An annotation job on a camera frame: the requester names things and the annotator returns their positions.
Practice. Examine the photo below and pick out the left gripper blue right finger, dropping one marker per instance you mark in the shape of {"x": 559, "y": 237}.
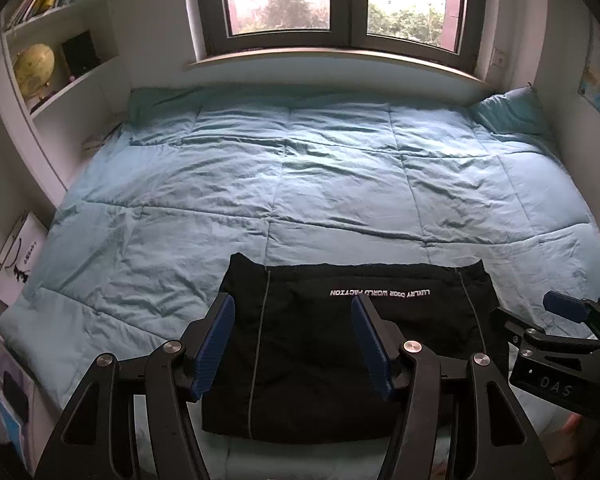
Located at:
{"x": 380, "y": 352}

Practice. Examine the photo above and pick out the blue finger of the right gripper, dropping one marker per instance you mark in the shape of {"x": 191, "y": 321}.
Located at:
{"x": 573, "y": 309}

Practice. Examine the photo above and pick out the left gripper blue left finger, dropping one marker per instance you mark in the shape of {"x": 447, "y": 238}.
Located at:
{"x": 204, "y": 343}

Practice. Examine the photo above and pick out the black jacket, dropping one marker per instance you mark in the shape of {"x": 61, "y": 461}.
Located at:
{"x": 292, "y": 371}

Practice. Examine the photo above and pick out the person's right hand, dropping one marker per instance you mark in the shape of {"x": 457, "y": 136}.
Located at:
{"x": 561, "y": 445}

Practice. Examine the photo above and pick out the light blue quilt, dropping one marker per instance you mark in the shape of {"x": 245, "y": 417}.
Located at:
{"x": 288, "y": 175}

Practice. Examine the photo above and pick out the blue box on floor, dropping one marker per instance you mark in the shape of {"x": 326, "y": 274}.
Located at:
{"x": 16, "y": 403}

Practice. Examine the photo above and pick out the light blue pillow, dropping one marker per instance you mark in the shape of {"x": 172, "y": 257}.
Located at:
{"x": 516, "y": 115}

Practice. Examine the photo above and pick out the white paper bag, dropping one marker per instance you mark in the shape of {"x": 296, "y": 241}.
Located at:
{"x": 19, "y": 254}

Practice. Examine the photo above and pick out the black box on shelf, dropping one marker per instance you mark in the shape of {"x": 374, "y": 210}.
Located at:
{"x": 79, "y": 54}

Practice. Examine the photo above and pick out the yellow globe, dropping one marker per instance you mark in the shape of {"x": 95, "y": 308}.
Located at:
{"x": 33, "y": 69}

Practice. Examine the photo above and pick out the white wall socket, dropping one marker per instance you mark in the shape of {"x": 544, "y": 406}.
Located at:
{"x": 499, "y": 58}

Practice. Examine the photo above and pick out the white wall shelf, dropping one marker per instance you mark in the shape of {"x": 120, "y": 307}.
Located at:
{"x": 58, "y": 131}

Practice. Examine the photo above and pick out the window with dark frame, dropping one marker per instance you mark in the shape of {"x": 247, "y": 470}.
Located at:
{"x": 445, "y": 32}

